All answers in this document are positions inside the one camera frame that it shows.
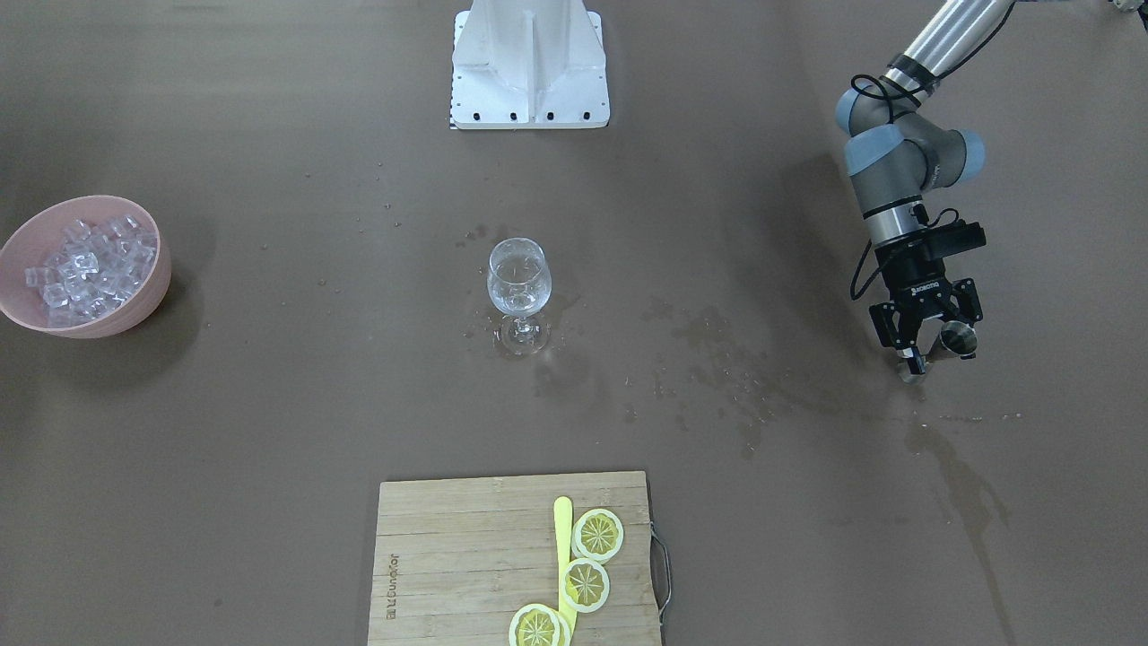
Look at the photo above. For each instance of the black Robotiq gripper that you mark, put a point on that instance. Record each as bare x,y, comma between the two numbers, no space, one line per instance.
916,277

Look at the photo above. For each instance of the lower lemon slice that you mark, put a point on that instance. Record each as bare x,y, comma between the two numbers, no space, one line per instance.
538,624

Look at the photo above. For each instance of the lemon slice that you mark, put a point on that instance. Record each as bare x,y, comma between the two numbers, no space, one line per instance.
584,586
597,535
538,624

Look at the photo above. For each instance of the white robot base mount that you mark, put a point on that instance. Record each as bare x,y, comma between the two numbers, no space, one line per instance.
528,64

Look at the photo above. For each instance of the pink bowl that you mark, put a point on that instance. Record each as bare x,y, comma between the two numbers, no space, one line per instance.
43,233

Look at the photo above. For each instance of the yellow plastic knife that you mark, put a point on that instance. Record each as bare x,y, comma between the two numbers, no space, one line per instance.
562,524

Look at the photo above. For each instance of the upper lemon slice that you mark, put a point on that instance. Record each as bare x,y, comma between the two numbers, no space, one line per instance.
597,535

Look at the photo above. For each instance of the middle lemon slice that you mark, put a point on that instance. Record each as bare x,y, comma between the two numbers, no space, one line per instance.
584,586

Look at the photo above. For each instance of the steel double jigger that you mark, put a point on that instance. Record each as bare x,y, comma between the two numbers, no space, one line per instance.
955,341

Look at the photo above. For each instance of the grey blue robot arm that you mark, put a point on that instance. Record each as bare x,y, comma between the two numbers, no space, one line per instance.
894,157

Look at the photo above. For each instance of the clear ice cubes pile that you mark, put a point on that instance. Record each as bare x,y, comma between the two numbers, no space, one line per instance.
96,269

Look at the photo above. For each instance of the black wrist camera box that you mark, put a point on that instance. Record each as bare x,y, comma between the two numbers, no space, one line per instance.
954,238

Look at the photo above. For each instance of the bamboo cutting board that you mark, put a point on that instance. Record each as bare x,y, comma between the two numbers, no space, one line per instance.
456,558

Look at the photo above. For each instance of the clear wine glass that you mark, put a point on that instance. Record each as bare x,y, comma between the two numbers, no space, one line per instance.
519,285

